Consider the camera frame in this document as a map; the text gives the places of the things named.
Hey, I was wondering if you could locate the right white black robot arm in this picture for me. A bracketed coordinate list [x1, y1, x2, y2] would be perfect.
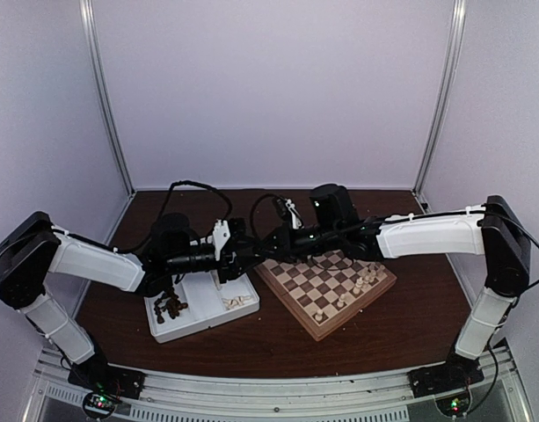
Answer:
[257, 184, 531, 389]

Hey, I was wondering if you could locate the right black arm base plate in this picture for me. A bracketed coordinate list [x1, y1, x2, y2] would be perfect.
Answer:
[407, 362, 484, 398]

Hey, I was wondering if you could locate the right controller board with LEDs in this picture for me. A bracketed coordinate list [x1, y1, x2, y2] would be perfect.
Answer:
[435, 396, 471, 418]

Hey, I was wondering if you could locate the pile of light chess pieces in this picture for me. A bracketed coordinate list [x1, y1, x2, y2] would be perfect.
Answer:
[215, 275, 254, 310]

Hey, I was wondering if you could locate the aluminium frame post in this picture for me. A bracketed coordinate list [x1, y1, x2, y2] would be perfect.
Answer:
[78, 0, 136, 201]
[412, 0, 467, 211]

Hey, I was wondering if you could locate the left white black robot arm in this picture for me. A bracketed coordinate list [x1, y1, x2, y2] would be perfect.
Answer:
[0, 212, 260, 390]

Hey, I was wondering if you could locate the pile of dark chess pieces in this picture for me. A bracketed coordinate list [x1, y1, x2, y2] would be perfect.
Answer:
[153, 292, 188, 324]

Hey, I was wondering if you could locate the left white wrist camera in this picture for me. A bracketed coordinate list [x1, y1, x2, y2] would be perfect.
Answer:
[211, 218, 248, 261]

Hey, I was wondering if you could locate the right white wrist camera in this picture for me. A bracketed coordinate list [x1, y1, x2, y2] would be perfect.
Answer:
[273, 196, 304, 230]

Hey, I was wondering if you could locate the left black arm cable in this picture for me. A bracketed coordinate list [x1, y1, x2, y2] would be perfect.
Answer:
[132, 178, 235, 251]

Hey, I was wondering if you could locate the light chess queen piece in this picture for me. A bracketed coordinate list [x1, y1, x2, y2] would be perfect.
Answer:
[335, 294, 346, 309]

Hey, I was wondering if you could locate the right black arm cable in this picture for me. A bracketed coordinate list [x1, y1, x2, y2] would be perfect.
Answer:
[249, 193, 283, 238]

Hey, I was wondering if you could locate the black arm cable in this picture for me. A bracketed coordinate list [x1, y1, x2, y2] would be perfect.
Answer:
[132, 178, 235, 251]
[249, 193, 283, 238]

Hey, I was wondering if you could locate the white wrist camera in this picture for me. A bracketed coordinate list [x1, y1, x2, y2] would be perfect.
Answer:
[211, 218, 248, 261]
[273, 196, 304, 230]

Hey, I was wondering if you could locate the wooden chess board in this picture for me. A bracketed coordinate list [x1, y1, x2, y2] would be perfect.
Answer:
[255, 251, 397, 341]

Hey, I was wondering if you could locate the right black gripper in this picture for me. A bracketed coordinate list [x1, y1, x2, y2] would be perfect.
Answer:
[252, 222, 342, 265]

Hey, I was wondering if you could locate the left aluminium frame post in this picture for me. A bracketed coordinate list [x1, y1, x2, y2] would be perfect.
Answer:
[78, 0, 136, 201]

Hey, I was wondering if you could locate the front aluminium frame rail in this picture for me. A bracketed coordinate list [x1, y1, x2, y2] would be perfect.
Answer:
[18, 346, 535, 421]

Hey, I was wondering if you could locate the right aluminium frame post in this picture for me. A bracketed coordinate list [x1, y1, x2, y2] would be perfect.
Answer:
[412, 0, 467, 211]

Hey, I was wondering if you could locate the left controller board with LEDs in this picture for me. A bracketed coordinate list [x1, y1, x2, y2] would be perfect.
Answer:
[82, 392, 120, 419]

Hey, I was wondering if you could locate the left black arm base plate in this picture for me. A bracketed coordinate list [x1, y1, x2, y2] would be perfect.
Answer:
[68, 367, 145, 399]

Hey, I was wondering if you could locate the white plastic compartment tray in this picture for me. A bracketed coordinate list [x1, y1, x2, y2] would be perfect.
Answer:
[144, 271, 260, 344]

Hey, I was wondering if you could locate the controller board with leds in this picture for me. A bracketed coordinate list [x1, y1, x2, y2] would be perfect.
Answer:
[435, 396, 471, 418]
[82, 392, 120, 419]

